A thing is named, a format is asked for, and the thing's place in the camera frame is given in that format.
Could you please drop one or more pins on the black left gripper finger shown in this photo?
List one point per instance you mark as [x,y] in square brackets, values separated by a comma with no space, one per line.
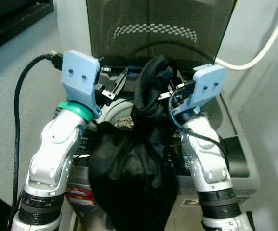
[120,81]

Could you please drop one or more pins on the black garment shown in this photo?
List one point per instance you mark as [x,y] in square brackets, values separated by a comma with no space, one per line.
[134,163]

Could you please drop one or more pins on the dark washing machine lid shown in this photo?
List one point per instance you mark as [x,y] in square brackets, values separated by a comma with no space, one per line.
[158,29]

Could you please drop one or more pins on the grey washing machine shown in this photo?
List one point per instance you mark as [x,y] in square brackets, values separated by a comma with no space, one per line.
[235,144]

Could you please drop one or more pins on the dark shelf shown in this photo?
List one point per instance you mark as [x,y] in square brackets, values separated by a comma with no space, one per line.
[13,21]

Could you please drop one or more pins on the red sticker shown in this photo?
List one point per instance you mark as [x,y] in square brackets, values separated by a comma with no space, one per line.
[78,195]

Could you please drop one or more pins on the pale grey right wrist camera mount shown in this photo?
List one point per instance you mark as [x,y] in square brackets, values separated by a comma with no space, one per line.
[206,86]

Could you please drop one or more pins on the pale grey wrist camera mount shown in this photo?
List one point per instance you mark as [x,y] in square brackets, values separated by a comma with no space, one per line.
[81,77]
[206,86]

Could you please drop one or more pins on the pale grey left wrist camera mount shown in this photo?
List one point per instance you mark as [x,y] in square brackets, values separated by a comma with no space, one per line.
[81,77]

